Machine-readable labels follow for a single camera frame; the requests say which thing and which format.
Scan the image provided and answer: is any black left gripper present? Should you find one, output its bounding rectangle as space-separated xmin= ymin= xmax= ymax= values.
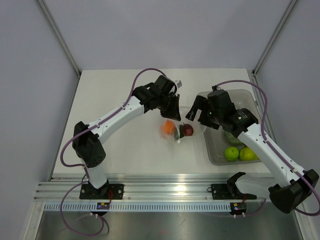
xmin=157 ymin=93 xmax=181 ymax=121

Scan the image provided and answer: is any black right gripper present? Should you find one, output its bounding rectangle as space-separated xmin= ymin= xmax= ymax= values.
xmin=186 ymin=95 xmax=223 ymax=130

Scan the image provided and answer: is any orange fruit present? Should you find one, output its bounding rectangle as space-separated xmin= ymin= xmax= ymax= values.
xmin=161 ymin=120 xmax=176 ymax=136

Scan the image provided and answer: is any clear zip top bag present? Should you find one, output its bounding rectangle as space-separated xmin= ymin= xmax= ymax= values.
xmin=159 ymin=106 xmax=207 ymax=144

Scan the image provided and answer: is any dark green avocado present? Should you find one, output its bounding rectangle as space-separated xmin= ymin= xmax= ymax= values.
xmin=173 ymin=125 xmax=185 ymax=141

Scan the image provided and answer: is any dark red passion fruit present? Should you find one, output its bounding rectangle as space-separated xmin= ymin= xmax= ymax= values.
xmin=182 ymin=123 xmax=194 ymax=137

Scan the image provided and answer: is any green netted melon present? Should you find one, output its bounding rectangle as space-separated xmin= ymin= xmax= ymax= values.
xmin=223 ymin=131 xmax=246 ymax=146

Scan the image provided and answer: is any light green apple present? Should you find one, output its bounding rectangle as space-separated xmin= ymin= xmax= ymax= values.
xmin=224 ymin=146 xmax=240 ymax=162
xmin=239 ymin=147 xmax=259 ymax=161

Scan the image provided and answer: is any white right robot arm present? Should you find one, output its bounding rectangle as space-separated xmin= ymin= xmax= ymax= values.
xmin=185 ymin=89 xmax=320 ymax=214

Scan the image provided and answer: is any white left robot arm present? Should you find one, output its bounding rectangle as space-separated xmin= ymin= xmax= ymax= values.
xmin=72 ymin=75 xmax=182 ymax=199

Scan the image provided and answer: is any clear plastic bin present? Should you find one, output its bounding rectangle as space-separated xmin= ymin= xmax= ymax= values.
xmin=194 ymin=89 xmax=261 ymax=166

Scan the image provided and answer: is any right small circuit board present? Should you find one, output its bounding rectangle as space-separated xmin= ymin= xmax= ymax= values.
xmin=230 ymin=202 xmax=247 ymax=215

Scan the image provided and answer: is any small circuit board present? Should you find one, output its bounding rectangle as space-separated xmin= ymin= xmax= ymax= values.
xmin=230 ymin=202 xmax=247 ymax=215
xmin=96 ymin=202 xmax=110 ymax=210

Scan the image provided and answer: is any left small circuit board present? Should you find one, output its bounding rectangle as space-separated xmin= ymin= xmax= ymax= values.
xmin=96 ymin=202 xmax=110 ymax=210

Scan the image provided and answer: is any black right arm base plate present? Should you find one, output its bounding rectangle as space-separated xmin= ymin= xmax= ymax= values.
xmin=206 ymin=183 xmax=257 ymax=201

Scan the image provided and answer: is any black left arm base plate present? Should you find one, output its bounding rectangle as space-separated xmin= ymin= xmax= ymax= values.
xmin=79 ymin=183 xmax=125 ymax=200

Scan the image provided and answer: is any left aluminium frame post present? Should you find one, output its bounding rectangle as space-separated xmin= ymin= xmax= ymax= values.
xmin=35 ymin=0 xmax=82 ymax=78

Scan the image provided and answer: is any aluminium frame post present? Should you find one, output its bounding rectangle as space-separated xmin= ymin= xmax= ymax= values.
xmin=252 ymin=0 xmax=300 ymax=77
xmin=35 ymin=0 xmax=82 ymax=78

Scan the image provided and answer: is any right aluminium frame post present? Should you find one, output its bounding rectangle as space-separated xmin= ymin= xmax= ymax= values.
xmin=252 ymin=0 xmax=300 ymax=77

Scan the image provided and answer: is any white slotted cable duct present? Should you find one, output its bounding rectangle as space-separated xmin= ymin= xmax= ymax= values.
xmin=44 ymin=202 xmax=231 ymax=212

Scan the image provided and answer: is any aluminium table edge rail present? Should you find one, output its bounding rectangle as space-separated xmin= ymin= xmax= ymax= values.
xmin=33 ymin=173 xmax=306 ymax=203

